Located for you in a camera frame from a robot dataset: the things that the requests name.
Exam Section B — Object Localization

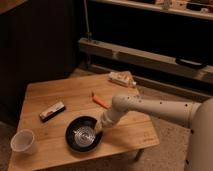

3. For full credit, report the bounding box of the dark chocolate bar box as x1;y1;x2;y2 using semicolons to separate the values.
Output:
39;102;66;122

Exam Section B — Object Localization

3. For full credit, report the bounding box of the long grey case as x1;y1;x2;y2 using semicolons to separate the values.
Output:
78;38;213;84

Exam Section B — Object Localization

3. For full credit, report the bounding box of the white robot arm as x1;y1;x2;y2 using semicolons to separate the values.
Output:
95;94;213;171

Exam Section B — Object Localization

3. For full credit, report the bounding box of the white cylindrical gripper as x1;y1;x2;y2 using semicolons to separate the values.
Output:
94;109;124;132

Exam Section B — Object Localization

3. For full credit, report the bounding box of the black case handle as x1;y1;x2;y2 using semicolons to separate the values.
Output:
175;58;207;70

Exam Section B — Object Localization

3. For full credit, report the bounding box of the orange marker pen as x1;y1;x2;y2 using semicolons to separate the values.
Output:
92;92;109;109

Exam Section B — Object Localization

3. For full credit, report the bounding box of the white plastic cup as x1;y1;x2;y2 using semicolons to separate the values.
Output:
10;129;37;154

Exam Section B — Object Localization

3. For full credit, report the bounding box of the metal vertical pole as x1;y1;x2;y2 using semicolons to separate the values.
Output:
83;0;92;41

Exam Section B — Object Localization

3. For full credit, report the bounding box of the black ceramic bowl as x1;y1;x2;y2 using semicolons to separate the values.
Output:
65;116;103;153

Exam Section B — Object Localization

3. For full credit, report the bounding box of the wooden low table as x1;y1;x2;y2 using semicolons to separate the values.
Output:
8;74;159;171

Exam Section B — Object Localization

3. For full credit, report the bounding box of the white wall shelf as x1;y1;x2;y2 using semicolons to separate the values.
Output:
89;0;213;21

